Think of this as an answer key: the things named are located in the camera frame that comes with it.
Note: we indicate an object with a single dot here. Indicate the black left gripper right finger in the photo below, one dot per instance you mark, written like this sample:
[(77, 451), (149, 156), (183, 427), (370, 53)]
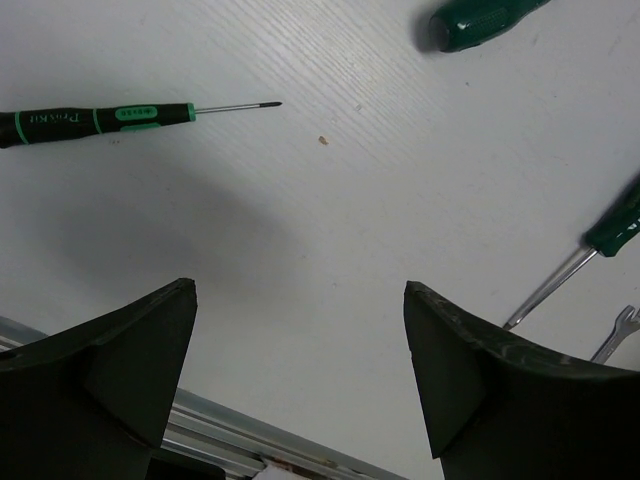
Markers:
[(498, 406)]

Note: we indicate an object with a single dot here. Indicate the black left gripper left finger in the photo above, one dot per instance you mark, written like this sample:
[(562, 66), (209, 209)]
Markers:
[(93, 401)]

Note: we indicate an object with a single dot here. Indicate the medium green screwdriver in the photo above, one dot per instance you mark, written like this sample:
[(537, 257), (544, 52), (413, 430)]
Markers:
[(607, 236)]

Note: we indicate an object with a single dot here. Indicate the black green precision screwdriver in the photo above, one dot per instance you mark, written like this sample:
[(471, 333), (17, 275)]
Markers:
[(30, 127)]

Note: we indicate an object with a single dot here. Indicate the large green screwdriver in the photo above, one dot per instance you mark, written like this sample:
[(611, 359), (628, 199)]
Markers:
[(460, 25)]

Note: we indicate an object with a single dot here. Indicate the silver combination wrench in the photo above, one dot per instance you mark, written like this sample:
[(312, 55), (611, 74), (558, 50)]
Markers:
[(625, 324)]

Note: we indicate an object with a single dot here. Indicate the aluminium table edge rail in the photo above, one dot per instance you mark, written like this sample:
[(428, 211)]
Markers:
[(206, 439)]

